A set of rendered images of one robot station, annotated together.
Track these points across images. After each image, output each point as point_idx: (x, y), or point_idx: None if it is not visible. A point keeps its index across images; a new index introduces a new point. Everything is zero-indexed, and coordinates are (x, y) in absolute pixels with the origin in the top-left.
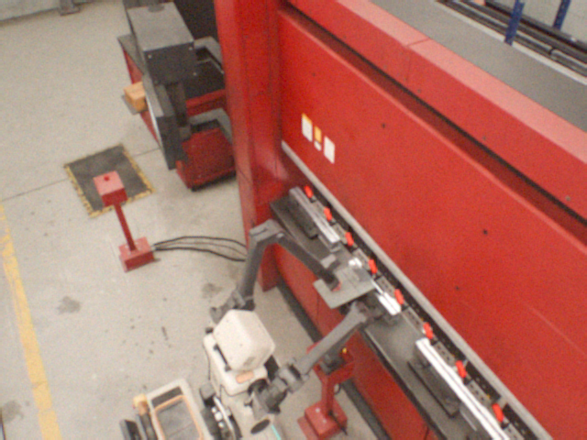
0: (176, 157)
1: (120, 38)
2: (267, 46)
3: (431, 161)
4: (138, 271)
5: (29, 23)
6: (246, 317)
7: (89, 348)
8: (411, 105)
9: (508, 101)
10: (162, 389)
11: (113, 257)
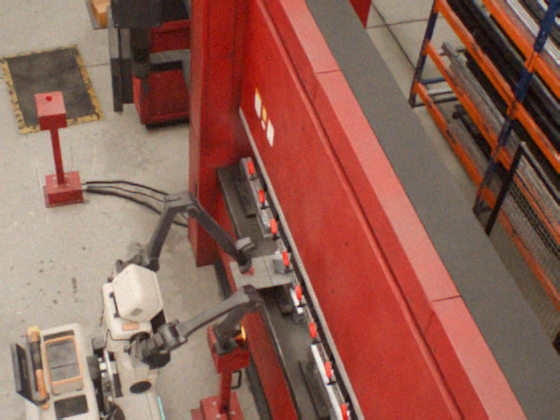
0: (124, 99)
1: None
2: (234, 13)
3: (324, 173)
4: (62, 210)
5: None
6: (144, 274)
7: None
8: None
9: (362, 144)
10: (57, 328)
11: (36, 186)
